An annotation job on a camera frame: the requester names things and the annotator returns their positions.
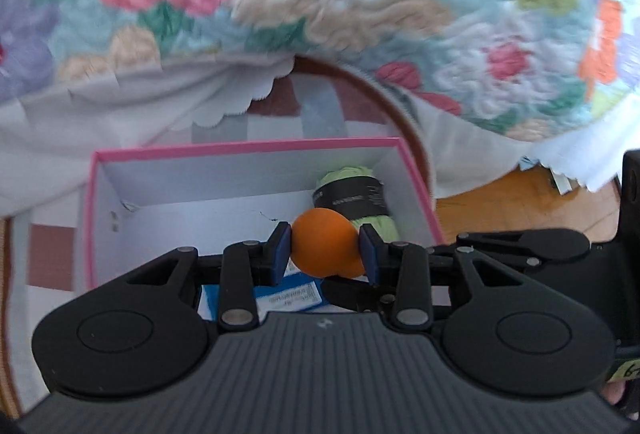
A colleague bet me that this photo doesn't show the white papers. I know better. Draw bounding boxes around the white papers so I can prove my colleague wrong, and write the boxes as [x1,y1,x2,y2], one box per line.
[517,157,583,195]

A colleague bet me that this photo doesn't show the green yarn ball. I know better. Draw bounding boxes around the green yarn ball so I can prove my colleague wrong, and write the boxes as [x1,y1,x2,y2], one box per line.
[312,164,401,245]

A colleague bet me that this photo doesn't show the checkered cartoon rug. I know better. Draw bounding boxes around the checkered cartoon rug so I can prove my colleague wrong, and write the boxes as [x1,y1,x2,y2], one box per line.
[0,57,436,415]

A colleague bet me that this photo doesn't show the blue wet wipes packet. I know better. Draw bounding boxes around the blue wet wipes packet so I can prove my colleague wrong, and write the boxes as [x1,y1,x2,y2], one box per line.
[197,264,328,320]

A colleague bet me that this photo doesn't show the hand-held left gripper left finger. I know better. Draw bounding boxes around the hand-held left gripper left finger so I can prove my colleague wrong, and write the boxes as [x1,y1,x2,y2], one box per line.
[125,223,292,331]

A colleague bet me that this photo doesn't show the orange makeup sponge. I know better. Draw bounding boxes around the orange makeup sponge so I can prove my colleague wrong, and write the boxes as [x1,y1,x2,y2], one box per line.
[291,208,367,279]

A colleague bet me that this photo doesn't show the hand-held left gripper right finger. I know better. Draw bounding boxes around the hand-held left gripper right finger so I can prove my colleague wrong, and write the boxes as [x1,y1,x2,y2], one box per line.
[359,224,526,330]

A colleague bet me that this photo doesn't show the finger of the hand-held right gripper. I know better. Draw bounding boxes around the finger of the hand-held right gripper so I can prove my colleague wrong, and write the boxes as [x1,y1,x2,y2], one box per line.
[320,278,396,315]
[457,228,591,267]

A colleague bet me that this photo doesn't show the pink cardboard box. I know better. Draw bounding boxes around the pink cardboard box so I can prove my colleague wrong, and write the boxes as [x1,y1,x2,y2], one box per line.
[75,137,446,295]

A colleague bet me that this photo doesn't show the person's right hand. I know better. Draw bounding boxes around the person's right hand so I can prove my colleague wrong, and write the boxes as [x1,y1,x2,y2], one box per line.
[600,381,627,409]

